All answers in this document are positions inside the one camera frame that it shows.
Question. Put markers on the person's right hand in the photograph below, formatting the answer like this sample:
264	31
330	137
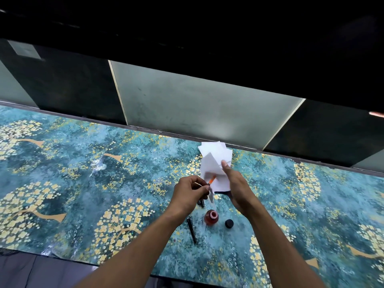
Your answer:
238	188

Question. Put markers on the person's left hand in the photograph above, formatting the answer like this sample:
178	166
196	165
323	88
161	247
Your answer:
186	196

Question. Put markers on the person's right thumb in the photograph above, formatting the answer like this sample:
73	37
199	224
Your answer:
226	167

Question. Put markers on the person's left fingers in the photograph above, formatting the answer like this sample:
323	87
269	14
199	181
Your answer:
201	190

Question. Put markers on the white tissue paper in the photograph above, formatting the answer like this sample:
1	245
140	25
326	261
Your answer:
217	169

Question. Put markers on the orange-tipped fountain pen section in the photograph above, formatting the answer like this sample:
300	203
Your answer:
212	179

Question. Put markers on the person's right forearm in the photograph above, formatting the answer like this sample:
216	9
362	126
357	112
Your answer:
279	251

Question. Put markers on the person's left forearm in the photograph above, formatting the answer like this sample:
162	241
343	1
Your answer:
129	254

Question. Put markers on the black pen cap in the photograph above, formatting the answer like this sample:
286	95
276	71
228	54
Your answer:
202	203

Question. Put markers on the white tissue sheets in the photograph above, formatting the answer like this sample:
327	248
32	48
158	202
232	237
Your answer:
211	146

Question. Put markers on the red ink bottle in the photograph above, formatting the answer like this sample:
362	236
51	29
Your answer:
211	218

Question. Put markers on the black pen barrel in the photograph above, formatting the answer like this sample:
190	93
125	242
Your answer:
191	230

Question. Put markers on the round black bottle cap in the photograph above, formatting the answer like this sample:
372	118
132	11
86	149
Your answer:
229	223

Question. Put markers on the teal floral tablecloth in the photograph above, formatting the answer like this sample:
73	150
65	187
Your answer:
75	182

